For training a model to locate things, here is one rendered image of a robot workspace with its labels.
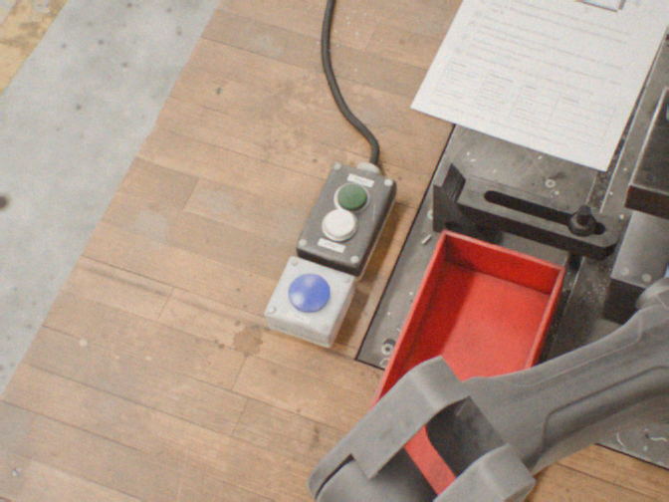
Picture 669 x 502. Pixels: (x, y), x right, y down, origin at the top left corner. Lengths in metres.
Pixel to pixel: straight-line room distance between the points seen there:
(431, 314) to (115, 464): 0.33
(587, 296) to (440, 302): 0.14
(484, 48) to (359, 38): 0.13
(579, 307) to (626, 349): 0.45
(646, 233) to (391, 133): 0.30
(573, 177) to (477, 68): 0.16
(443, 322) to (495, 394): 0.50
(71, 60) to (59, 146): 0.20
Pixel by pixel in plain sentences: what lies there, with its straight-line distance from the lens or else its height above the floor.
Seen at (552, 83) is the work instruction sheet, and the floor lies 0.90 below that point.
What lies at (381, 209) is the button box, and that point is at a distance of 1.31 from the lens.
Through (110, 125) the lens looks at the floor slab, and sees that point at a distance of 2.55.
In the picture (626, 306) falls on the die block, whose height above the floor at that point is 0.94.
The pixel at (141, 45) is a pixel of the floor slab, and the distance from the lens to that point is 2.64.
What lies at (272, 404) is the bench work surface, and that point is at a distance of 1.26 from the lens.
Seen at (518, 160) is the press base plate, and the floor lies 0.90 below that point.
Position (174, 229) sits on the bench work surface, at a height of 0.90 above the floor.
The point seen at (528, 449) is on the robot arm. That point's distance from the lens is 0.77.
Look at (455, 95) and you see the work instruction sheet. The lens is 1.41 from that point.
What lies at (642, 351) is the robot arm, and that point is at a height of 1.29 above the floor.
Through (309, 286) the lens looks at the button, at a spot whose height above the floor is 0.94.
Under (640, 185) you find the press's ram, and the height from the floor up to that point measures 1.14.
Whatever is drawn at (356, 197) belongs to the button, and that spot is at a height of 0.94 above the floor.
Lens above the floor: 2.06
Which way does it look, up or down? 61 degrees down
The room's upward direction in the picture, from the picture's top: 7 degrees counter-clockwise
